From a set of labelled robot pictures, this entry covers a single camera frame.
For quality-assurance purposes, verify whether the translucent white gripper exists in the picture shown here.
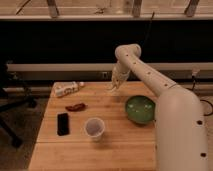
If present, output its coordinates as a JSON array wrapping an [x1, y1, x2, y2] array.
[[111, 63, 129, 89]]

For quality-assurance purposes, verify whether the white sponge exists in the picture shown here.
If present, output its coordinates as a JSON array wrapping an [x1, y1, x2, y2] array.
[[107, 84, 117, 92]]

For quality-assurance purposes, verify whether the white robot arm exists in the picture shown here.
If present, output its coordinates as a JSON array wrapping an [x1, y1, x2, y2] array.
[[112, 44, 209, 171]]

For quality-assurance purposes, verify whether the green ceramic bowl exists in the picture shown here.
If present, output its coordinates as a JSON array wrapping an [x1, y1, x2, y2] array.
[[125, 95, 155, 124]]

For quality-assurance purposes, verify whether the dark red chili pepper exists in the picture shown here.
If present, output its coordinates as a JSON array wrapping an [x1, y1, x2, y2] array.
[[65, 103, 86, 112]]

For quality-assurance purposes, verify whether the clear plastic cup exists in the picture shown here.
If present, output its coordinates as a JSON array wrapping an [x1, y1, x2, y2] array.
[[84, 117, 105, 142]]

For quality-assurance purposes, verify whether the white crumpled plastic bottle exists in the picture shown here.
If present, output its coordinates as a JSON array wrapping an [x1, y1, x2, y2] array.
[[54, 81, 85, 97]]

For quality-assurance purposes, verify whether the wooden table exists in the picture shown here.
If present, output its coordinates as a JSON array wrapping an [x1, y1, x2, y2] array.
[[29, 82, 156, 171]]

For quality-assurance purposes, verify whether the thin black leaning rod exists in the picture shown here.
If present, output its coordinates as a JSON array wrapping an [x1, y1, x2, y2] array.
[[142, 11, 155, 48]]

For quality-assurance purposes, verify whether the black rectangular phone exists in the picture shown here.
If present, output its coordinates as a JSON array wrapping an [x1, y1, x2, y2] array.
[[57, 113, 69, 136]]

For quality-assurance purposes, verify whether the black office chair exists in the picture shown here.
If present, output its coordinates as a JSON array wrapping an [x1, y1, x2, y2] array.
[[0, 62, 37, 148]]

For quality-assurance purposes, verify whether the black floor cable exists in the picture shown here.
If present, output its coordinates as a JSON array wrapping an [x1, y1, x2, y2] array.
[[190, 74, 213, 117]]

